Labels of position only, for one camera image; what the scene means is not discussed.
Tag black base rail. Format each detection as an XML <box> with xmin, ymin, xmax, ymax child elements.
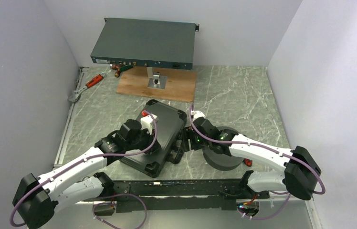
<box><xmin>91</xmin><ymin>178</ymin><xmax>270</xmax><ymax>213</ymax></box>

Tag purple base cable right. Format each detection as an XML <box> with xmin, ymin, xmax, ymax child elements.
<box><xmin>238</xmin><ymin>191</ymin><xmax>293</xmax><ymax>221</ymax></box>

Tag black poker set case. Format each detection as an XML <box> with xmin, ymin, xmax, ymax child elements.
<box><xmin>120</xmin><ymin>99</ymin><xmax>187</xmax><ymax>178</ymax></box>

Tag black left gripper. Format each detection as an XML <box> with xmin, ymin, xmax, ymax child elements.
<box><xmin>126</xmin><ymin>125</ymin><xmax>161</xmax><ymax>154</ymax></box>

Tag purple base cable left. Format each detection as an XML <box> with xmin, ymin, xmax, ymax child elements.
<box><xmin>92</xmin><ymin>193</ymin><xmax>148</xmax><ymax>229</ymax></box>

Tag copper green connectors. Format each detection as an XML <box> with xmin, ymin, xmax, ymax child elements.
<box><xmin>110</xmin><ymin>64</ymin><xmax>133</xmax><ymax>78</ymax></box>

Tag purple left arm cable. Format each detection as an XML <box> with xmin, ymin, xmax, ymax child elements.
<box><xmin>9</xmin><ymin>111</ymin><xmax>158</xmax><ymax>228</ymax></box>

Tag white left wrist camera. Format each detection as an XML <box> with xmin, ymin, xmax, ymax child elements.
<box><xmin>140</xmin><ymin>111</ymin><xmax>158</xmax><ymax>134</ymax></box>

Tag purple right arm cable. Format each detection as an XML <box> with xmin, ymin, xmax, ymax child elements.
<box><xmin>189</xmin><ymin>103</ymin><xmax>326</xmax><ymax>196</ymax></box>

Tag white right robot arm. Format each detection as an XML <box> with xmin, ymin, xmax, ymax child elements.
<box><xmin>189</xmin><ymin>114</ymin><xmax>326</xmax><ymax>200</ymax></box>

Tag red handled tool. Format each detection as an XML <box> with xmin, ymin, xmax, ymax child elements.
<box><xmin>85</xmin><ymin>73</ymin><xmax>106</xmax><ymax>88</ymax></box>

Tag dark rack mount device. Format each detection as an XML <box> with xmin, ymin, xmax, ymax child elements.
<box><xmin>90</xmin><ymin>18</ymin><xmax>200</xmax><ymax>70</ymax></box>

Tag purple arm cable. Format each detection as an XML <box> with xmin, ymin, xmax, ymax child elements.
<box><xmin>9</xmin><ymin>111</ymin><xmax>158</xmax><ymax>228</ymax></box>
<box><xmin>189</xmin><ymin>103</ymin><xmax>326</xmax><ymax>196</ymax></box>

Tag wooden board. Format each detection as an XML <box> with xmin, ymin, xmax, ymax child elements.
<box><xmin>116</xmin><ymin>67</ymin><xmax>197</xmax><ymax>103</ymax></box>

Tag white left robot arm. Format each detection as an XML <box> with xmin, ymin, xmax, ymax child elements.
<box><xmin>9</xmin><ymin>111</ymin><xmax>159</xmax><ymax>229</ymax></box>

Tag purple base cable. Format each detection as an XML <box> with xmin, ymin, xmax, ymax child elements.
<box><xmin>238</xmin><ymin>191</ymin><xmax>293</xmax><ymax>221</ymax></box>
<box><xmin>92</xmin><ymin>193</ymin><xmax>148</xmax><ymax>229</ymax></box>

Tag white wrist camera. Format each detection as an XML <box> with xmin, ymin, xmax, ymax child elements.
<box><xmin>140</xmin><ymin>111</ymin><xmax>158</xmax><ymax>134</ymax></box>
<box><xmin>189</xmin><ymin>110</ymin><xmax>205</xmax><ymax>121</ymax></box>

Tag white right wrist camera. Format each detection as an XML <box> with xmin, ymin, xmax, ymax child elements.
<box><xmin>189</xmin><ymin>110</ymin><xmax>205</xmax><ymax>121</ymax></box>

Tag metal stand bracket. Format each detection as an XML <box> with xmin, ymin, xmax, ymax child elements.
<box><xmin>147</xmin><ymin>67</ymin><xmax>167</xmax><ymax>90</ymax></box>

